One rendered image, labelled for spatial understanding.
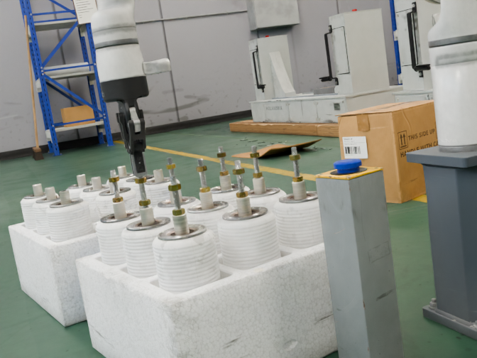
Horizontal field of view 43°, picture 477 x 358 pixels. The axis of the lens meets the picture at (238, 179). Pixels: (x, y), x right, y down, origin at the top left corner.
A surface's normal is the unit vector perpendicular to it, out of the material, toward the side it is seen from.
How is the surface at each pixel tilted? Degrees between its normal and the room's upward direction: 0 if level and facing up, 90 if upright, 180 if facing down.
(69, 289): 90
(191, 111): 90
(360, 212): 90
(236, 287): 90
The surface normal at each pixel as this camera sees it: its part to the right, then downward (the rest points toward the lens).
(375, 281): 0.55, 0.05
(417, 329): -0.15, -0.98
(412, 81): -0.91, 0.19
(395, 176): -0.78, 0.22
